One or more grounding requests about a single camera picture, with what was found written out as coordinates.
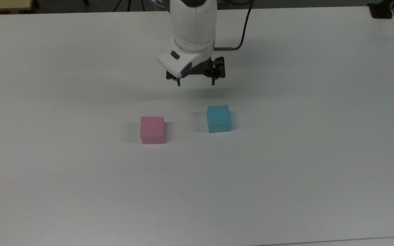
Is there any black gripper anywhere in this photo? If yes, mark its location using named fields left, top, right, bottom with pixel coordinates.
left=166, top=56, right=225, bottom=86

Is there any blue cube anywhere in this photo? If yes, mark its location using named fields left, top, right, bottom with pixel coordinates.
left=206, top=105, right=232, bottom=134

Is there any pink cube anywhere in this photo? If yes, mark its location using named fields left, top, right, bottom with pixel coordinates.
left=140, top=116, right=166, bottom=145

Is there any black tripod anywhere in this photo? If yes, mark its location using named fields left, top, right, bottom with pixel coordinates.
left=113, top=0, right=146, bottom=12

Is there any light wooden desk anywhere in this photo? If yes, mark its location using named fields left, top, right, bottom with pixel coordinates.
left=0, top=0, right=33, bottom=11

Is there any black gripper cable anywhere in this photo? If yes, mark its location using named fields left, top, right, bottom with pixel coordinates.
left=213, top=0, right=255, bottom=52

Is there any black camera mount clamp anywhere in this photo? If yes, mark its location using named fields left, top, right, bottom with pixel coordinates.
left=368, top=0, right=394, bottom=19

